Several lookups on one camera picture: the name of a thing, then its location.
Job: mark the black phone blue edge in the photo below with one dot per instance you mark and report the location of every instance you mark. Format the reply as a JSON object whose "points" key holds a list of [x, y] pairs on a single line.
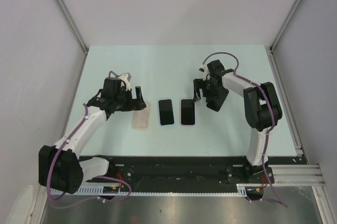
{"points": [[166, 112]]}

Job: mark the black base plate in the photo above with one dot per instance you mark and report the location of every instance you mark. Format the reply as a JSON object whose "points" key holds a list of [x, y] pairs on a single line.
{"points": [[189, 174]]}

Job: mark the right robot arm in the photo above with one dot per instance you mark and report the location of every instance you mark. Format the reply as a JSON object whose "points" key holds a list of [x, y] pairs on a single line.
{"points": [[261, 105]]}

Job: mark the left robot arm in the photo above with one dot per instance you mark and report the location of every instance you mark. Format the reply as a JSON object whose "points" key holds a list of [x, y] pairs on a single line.
{"points": [[59, 165]]}

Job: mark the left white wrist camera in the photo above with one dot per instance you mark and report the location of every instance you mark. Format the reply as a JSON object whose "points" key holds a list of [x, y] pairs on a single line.
{"points": [[125, 78]]}

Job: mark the left aluminium frame post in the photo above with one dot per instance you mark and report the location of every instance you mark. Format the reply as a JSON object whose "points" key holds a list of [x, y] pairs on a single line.
{"points": [[69, 20]]}

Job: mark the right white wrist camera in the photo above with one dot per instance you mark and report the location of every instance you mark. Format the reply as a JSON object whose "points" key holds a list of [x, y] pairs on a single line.
{"points": [[204, 69]]}

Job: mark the light blue phone case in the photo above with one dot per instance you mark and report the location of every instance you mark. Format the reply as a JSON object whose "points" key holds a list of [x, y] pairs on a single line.
{"points": [[158, 113]]}

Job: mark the aluminium frame post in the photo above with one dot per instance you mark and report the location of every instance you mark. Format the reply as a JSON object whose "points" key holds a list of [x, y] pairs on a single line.
{"points": [[69, 20], [286, 23]]}

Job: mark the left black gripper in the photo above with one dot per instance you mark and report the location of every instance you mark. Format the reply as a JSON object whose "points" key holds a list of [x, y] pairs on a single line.
{"points": [[136, 104]]}

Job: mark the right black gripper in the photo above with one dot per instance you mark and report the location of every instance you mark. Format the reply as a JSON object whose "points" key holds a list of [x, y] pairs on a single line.
{"points": [[199, 83]]}

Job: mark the white slotted cable duct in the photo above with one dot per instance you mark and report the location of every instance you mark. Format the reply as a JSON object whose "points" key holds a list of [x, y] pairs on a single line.
{"points": [[114, 190]]}

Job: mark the aluminium front rail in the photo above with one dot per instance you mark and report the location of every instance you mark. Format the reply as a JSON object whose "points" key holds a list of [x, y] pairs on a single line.
{"points": [[298, 175]]}

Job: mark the beige phone case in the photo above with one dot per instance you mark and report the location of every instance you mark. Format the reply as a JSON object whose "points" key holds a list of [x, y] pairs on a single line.
{"points": [[142, 118]]}

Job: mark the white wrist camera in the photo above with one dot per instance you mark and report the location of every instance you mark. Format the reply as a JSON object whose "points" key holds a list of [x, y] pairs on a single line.
{"points": [[125, 78], [204, 69]]}

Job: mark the right aluminium frame post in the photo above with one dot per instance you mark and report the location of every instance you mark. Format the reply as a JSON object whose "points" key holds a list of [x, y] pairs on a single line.
{"points": [[286, 23]]}

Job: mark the purple phone case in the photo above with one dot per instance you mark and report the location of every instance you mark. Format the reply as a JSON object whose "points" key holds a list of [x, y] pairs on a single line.
{"points": [[195, 114]]}

